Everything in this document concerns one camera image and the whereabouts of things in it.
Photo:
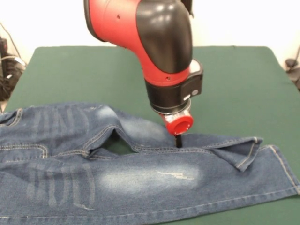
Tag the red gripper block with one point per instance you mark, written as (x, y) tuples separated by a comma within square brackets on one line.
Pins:
[(180, 125)]

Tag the blue denim jeans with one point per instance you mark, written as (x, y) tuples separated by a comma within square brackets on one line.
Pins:
[(140, 182)]

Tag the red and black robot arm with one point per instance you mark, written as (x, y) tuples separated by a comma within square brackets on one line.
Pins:
[(152, 47)]

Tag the dark green table cloth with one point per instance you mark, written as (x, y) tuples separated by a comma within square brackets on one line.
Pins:
[(234, 93)]

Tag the black metal column stand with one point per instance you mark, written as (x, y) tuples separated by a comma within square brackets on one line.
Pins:
[(190, 8)]

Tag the black round plug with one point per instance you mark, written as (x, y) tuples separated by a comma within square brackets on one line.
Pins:
[(290, 62)]

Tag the black upright power strip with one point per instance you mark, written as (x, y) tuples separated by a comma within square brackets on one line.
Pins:
[(3, 47)]

